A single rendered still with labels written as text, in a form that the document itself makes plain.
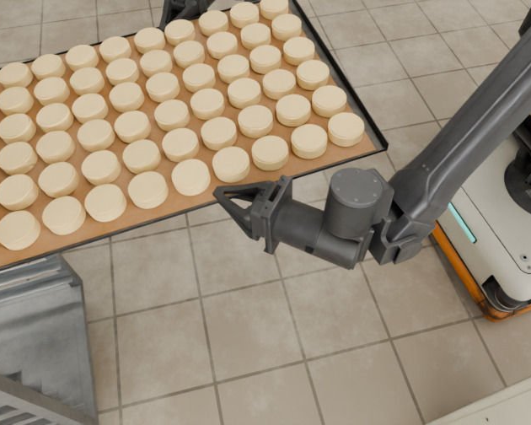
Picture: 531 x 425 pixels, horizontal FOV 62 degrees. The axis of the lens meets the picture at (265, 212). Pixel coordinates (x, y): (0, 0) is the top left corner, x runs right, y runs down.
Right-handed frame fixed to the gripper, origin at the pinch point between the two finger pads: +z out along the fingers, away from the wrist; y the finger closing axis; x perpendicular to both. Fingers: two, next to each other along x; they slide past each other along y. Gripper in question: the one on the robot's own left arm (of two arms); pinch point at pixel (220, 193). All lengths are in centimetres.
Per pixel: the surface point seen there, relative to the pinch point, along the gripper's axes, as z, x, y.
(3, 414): 39, -42, 54
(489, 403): -53, 5, 50
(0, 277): 73, -17, 65
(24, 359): 61, -32, 82
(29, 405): 29, -37, 44
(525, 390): -53, 6, 36
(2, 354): 68, -34, 82
